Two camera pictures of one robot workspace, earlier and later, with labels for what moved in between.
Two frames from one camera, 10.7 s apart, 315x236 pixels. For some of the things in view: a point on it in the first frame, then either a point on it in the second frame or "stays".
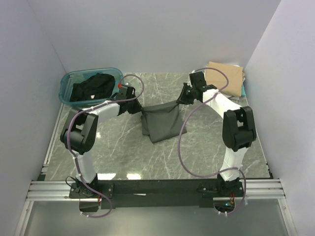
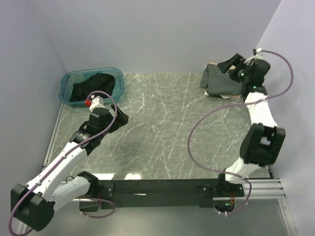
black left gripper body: x=133 y=106 to x=119 y=122
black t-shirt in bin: x=100 y=86 stays
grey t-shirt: x=162 y=121 to x=216 y=82
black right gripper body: x=187 y=96 to x=243 y=67
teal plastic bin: x=90 y=86 stays
